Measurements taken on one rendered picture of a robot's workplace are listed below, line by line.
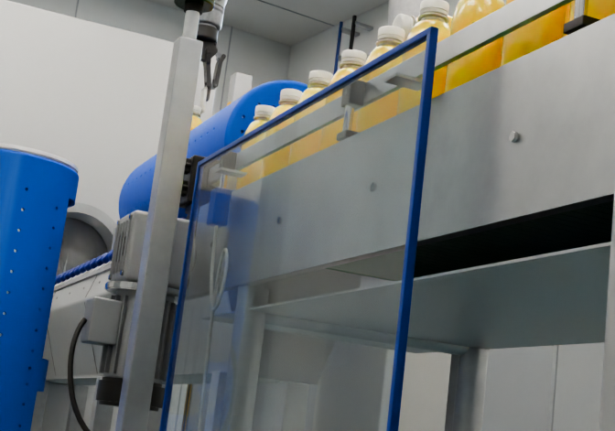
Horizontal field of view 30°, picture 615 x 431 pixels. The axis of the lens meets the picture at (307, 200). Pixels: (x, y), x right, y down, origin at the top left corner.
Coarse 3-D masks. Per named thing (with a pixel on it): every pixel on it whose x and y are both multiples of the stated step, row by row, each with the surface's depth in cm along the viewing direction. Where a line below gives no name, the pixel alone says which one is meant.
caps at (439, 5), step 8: (424, 0) 153; (432, 0) 153; (440, 0) 153; (424, 8) 153; (432, 8) 152; (440, 8) 153; (448, 8) 154; (384, 32) 164; (392, 32) 164; (400, 32) 164; (344, 56) 176; (352, 56) 175; (360, 56) 175; (312, 72) 187; (320, 72) 187; (328, 72) 187; (312, 80) 187; (320, 80) 187; (328, 80) 187
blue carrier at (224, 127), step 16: (256, 96) 231; (272, 96) 232; (224, 112) 236; (240, 112) 229; (208, 128) 242; (224, 128) 229; (240, 128) 228; (192, 144) 249; (208, 144) 237; (224, 144) 227; (144, 176) 285; (128, 192) 297; (144, 192) 282; (128, 208) 296; (144, 208) 283
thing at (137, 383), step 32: (192, 64) 177; (192, 96) 176; (160, 160) 173; (160, 192) 172; (160, 224) 171; (160, 256) 170; (160, 288) 170; (160, 320) 169; (128, 352) 169; (128, 384) 166; (128, 416) 165
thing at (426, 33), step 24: (432, 48) 120; (360, 72) 136; (432, 72) 120; (312, 96) 149; (192, 216) 190; (408, 216) 117; (408, 240) 116; (408, 264) 115; (408, 288) 115; (408, 312) 114
